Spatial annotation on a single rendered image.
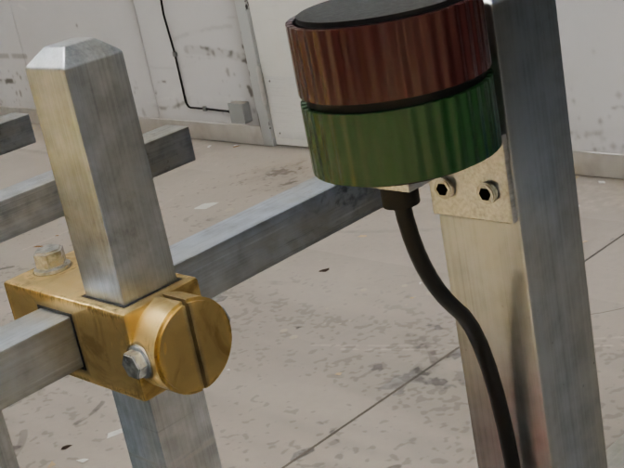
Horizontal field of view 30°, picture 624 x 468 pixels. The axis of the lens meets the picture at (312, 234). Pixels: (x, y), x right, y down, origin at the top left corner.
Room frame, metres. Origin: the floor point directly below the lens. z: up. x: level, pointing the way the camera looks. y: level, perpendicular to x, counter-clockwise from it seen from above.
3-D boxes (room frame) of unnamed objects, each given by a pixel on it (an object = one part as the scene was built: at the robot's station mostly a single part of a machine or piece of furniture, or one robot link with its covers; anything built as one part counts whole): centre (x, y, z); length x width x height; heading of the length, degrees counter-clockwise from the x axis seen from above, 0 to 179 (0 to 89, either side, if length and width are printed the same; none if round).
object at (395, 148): (0.35, -0.03, 1.09); 0.06 x 0.06 x 0.02
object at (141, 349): (0.59, 0.11, 0.95); 0.13 x 0.06 x 0.05; 42
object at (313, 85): (0.35, -0.03, 1.11); 0.06 x 0.06 x 0.02
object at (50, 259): (0.63, 0.15, 0.98); 0.02 x 0.02 x 0.01
